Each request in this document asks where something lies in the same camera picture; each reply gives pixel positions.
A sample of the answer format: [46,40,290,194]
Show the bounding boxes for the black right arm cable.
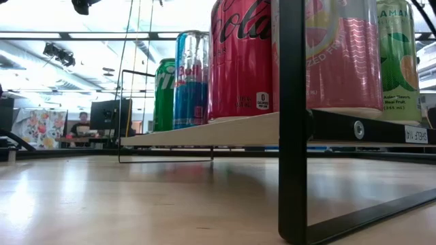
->
[409,0,436,39]

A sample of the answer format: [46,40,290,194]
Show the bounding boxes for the light green beverage can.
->
[376,0,422,126]

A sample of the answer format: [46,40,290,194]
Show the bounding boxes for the red cola can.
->
[208,0,273,122]

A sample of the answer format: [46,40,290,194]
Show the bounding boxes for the black ceiling-mounted device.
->
[42,42,76,68]

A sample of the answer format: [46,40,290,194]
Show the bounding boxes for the black metal table frame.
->
[0,146,436,167]

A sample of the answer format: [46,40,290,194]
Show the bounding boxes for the black curved cable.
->
[0,128,37,152]

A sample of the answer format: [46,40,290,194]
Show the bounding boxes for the person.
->
[69,111,92,139]

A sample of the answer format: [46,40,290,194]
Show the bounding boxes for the hanging black cable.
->
[114,0,134,100]

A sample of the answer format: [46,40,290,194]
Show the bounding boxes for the black box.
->
[0,97,16,133]

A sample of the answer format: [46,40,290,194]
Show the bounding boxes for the green Sprite can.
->
[153,57,176,133]

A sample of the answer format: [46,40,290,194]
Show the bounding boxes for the wooden shelf with black frame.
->
[118,0,436,245]

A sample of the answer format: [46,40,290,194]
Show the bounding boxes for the blue silver Red Bull can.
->
[172,30,211,130]

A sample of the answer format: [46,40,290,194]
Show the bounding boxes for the black monitor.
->
[89,98,134,131]

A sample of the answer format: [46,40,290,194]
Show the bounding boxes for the floral patterned cloth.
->
[12,108,68,150]

